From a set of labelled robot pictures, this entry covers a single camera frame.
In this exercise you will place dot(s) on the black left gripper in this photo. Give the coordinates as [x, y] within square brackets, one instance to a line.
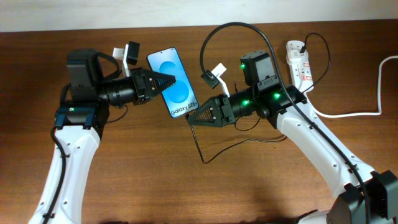
[142, 84]

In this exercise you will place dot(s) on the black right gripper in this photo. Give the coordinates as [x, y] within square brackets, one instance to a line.
[220, 119]

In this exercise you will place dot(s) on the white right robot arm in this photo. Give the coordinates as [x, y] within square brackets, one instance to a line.
[362, 194]

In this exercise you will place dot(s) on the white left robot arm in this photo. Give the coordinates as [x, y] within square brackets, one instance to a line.
[79, 123]

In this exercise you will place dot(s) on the white charger plug adapter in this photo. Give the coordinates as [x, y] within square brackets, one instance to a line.
[295, 57]

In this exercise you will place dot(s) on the white power strip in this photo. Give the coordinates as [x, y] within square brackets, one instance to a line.
[300, 73]

